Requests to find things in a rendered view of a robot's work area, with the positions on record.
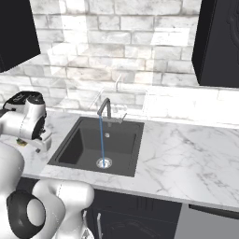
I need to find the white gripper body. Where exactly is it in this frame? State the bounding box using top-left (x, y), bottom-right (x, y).
top-left (26, 130), bottom-right (53, 154)

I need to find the black sink basin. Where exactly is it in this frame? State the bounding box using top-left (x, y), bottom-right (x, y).
top-left (47, 116), bottom-right (146, 178)

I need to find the blue water stream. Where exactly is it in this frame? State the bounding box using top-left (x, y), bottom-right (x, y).
top-left (98, 113), bottom-right (107, 168)

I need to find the grey sink tap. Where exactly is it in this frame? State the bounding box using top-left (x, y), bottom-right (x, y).
top-left (96, 97), bottom-right (128, 126)

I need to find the grey dishwasher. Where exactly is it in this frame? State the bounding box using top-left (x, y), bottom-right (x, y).
top-left (173, 203), bottom-right (239, 239)

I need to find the silver cupboard door handle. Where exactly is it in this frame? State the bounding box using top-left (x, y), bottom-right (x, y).
top-left (96, 212), bottom-right (104, 239)
top-left (81, 210), bottom-right (89, 232)

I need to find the black wall cupboard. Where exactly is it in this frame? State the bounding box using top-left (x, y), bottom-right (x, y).
top-left (0, 0), bottom-right (42, 75)
top-left (191, 0), bottom-right (239, 89)

